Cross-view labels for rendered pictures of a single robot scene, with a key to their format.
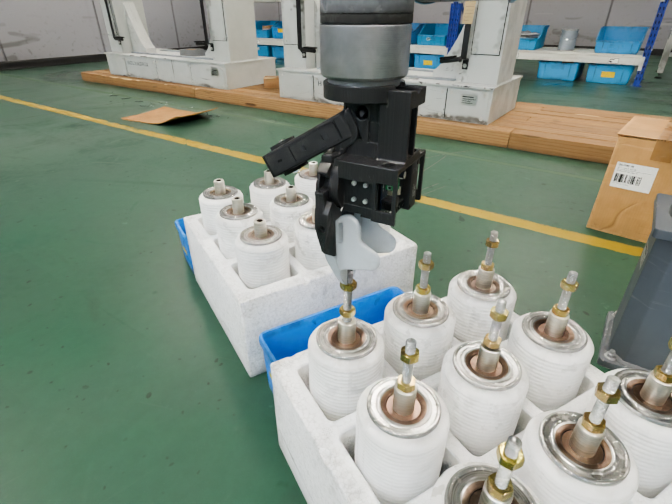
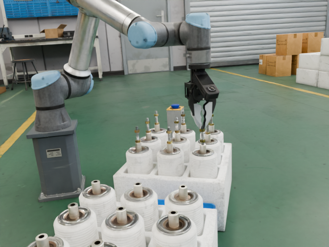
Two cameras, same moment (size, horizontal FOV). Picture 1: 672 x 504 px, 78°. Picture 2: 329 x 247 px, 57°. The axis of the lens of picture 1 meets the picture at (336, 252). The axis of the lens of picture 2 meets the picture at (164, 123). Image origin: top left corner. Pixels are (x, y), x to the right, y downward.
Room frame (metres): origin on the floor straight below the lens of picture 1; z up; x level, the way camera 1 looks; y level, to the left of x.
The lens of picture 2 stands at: (1.17, 0.60, 0.63)
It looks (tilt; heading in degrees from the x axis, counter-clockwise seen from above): 15 degrees down; 225
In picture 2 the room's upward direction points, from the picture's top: 4 degrees counter-clockwise
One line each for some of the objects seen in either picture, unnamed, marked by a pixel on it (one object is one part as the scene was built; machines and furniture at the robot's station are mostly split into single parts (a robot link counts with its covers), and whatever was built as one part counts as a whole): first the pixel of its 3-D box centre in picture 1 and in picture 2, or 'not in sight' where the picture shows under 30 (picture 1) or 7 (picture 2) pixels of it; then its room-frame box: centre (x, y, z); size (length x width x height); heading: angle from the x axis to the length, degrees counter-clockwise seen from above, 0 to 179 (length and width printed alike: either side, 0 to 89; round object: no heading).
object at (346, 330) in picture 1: (346, 329); (202, 148); (0.39, -0.01, 0.26); 0.02 x 0.02 x 0.03
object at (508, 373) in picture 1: (486, 365); (177, 140); (0.35, -0.17, 0.25); 0.08 x 0.08 x 0.01
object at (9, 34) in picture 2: not in sight; (5, 33); (-0.66, -4.74, 0.87); 0.41 x 0.17 x 0.25; 55
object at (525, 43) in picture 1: (523, 36); not in sight; (4.91, -1.97, 0.36); 0.50 x 0.38 x 0.21; 147
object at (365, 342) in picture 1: (346, 337); (202, 152); (0.39, -0.01, 0.25); 0.08 x 0.08 x 0.01
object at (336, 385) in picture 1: (345, 389); (203, 176); (0.39, -0.01, 0.16); 0.10 x 0.10 x 0.18
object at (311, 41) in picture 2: not in sight; (309, 42); (-3.79, -1.19, 0.45); 0.30 x 0.24 x 0.30; 53
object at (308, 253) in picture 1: (319, 260); (141, 225); (0.73, 0.03, 0.16); 0.10 x 0.10 x 0.18
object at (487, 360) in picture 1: (488, 356); (177, 137); (0.35, -0.17, 0.26); 0.02 x 0.02 x 0.03
